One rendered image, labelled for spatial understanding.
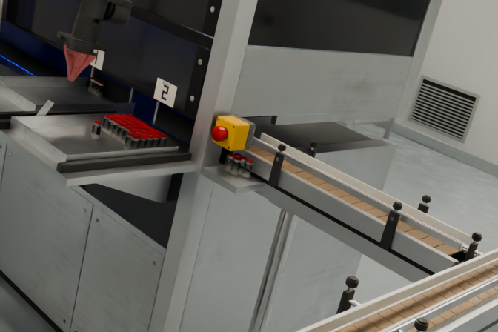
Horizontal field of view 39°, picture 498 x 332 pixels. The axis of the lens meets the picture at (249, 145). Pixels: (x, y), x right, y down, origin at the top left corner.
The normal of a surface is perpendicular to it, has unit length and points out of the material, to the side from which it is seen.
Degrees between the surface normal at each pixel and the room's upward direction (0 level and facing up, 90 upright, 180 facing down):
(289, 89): 90
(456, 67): 90
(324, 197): 90
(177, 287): 90
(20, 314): 0
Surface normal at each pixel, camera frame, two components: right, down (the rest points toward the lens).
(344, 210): -0.67, 0.06
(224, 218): 0.70, 0.37
